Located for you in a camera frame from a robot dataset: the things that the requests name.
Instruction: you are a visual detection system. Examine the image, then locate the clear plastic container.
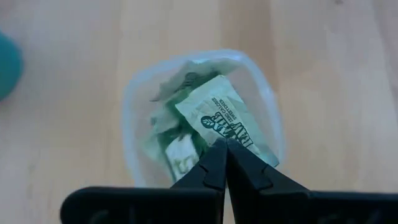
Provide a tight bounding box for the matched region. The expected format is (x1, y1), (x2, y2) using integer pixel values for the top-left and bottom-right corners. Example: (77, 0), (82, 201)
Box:
(121, 49), (285, 189)

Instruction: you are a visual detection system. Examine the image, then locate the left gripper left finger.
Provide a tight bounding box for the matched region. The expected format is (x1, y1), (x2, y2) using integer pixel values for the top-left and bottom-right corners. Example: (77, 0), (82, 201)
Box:
(60, 138), (227, 224)

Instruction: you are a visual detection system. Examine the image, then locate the light green stevia packet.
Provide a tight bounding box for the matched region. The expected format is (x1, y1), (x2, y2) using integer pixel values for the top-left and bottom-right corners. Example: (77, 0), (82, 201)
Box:
(150, 60), (240, 103)
(175, 74), (280, 168)
(149, 105), (183, 136)

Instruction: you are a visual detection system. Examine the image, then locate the teal mug with white handle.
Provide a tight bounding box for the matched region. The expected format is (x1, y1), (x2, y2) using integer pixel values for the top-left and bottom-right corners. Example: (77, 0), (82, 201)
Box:
(0, 30), (24, 102)

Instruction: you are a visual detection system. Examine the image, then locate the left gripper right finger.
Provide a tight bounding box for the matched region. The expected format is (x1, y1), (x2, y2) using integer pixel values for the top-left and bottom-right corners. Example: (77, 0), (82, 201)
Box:
(226, 138), (398, 224)

